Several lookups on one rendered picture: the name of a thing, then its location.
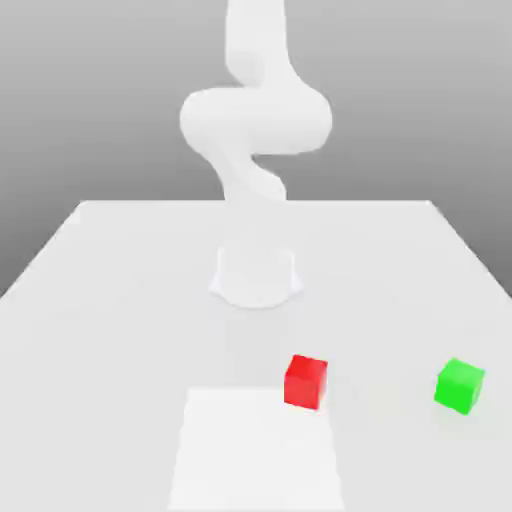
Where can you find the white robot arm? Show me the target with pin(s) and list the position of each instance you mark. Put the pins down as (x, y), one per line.
(256, 120)

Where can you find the small red cube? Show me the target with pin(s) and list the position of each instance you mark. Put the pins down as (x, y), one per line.
(304, 383)

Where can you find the small green cube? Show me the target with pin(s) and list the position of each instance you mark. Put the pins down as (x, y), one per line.
(458, 386)

